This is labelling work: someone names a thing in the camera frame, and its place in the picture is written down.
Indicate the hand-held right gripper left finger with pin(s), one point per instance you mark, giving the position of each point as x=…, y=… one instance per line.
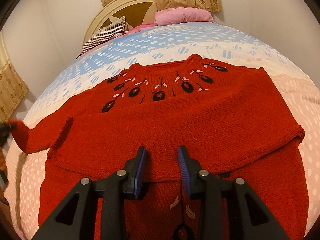
x=141, y=170

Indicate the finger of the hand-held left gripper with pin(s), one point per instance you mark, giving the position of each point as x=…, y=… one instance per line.
x=4, y=129

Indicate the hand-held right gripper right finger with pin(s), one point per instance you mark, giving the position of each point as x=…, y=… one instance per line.
x=183, y=172

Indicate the red knitted flower sweater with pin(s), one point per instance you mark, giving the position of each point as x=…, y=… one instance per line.
x=175, y=120

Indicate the beige patterned side curtain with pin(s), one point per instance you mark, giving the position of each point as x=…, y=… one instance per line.
x=10, y=90

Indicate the polka-dot patchwork bedsheet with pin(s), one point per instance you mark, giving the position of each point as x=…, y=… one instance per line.
x=175, y=40

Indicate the striped pillow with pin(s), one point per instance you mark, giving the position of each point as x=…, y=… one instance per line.
x=105, y=33

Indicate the pink pillow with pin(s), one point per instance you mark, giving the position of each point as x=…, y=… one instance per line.
x=180, y=17

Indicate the cream wooden headboard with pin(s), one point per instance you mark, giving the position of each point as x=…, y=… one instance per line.
x=130, y=10

